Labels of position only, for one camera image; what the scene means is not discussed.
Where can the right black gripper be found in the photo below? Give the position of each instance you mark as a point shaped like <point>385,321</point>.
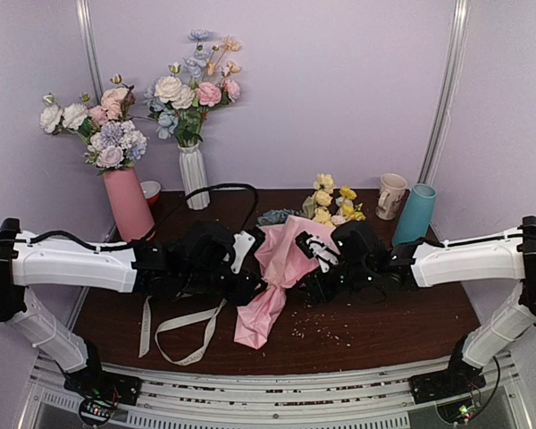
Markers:
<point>315,289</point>

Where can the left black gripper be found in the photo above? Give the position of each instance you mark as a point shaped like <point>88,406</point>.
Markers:
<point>241,293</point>

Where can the yellow blue flower bunch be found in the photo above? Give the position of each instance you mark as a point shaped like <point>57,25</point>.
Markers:
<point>328,205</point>

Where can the pink wrapping paper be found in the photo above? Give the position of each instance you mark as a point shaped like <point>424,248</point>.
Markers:
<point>282,265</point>

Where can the cream printed ribbon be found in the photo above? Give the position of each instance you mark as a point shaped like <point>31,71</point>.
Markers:
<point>209,316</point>

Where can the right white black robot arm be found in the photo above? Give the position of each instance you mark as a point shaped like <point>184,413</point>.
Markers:
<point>423,263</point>

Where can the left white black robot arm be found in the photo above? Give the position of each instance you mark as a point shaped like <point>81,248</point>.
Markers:
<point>58,258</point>

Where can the teal vase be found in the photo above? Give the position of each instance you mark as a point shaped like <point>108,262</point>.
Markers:
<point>416,215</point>

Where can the pink vase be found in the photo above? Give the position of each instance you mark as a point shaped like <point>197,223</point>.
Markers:
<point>130,209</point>

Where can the white ribbed vase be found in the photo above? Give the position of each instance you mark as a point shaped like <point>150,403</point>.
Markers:
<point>193,175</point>

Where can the pastel flowers in pink vase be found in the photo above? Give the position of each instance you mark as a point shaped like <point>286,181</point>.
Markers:
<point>112,140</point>

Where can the pastel flowers in white vase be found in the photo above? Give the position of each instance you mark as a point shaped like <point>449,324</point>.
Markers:
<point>181,101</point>

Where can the red white bowl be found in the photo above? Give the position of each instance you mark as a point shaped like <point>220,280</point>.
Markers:
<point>151,191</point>

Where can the cream floral mug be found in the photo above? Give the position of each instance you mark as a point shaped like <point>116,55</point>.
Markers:
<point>392,189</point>

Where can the right round status board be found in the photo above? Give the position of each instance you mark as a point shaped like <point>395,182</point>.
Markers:
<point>461,411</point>

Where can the round status board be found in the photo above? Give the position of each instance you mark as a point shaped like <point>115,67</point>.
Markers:
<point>461,411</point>
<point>95,412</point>

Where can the left round status board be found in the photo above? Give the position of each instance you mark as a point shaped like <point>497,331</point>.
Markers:
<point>95,412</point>

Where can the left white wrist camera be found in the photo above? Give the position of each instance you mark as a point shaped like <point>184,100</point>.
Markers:
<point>246,243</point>

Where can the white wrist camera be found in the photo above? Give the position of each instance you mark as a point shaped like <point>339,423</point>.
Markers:
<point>314,247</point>
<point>246,243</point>

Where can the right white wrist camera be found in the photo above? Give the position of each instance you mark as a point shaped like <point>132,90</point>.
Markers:
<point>314,247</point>

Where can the aluminium rail base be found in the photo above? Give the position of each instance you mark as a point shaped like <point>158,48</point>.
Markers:
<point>372,398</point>

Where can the right aluminium post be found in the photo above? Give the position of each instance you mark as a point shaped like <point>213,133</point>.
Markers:
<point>449,85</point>

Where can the aluminium post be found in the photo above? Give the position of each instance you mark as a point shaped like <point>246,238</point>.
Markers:
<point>88,39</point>
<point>449,85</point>

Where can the left aluminium post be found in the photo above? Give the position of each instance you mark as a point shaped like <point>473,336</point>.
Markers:
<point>88,39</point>

